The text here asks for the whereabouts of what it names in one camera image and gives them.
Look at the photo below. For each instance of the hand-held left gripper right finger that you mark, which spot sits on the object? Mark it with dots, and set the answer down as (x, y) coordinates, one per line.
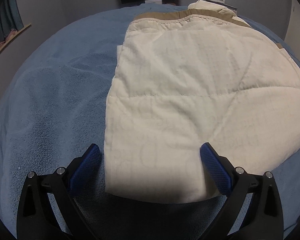
(215, 171)

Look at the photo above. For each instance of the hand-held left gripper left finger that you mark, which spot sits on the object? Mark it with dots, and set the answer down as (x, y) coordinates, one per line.
(85, 171)

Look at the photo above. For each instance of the cream hooded puffer jacket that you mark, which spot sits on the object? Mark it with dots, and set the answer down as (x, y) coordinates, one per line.
(190, 92)

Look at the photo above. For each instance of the blue fleece blanket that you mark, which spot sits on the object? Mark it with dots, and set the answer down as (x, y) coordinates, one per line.
(60, 100)

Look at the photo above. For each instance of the wooden shelf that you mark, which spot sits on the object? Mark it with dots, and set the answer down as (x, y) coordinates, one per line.
(12, 38)

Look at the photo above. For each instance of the blue curtain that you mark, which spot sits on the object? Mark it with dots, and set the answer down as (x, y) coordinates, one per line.
(11, 12)

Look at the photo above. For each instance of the small white box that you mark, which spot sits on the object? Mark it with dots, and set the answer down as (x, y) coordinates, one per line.
(153, 1)

